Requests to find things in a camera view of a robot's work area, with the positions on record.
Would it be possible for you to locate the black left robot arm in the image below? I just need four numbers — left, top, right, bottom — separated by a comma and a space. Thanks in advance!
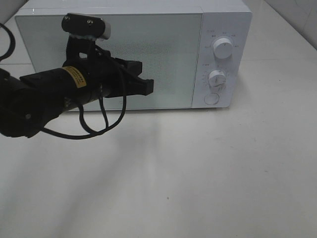
0, 37, 154, 140

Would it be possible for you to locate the white round door button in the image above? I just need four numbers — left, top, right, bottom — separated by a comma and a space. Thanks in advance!
204, 93, 220, 105

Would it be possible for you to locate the white microwave oven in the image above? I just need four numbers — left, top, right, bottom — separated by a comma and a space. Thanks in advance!
15, 0, 252, 108

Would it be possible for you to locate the white microwave door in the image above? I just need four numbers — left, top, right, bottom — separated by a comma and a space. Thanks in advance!
16, 14, 202, 110

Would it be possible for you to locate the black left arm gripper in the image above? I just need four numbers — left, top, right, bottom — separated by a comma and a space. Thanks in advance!
62, 37, 154, 103

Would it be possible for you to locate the white microwave knob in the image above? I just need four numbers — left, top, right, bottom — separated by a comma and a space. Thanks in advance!
208, 70, 227, 87
212, 36, 233, 60

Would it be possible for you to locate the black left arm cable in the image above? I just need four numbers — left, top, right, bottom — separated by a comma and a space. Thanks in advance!
0, 22, 127, 140

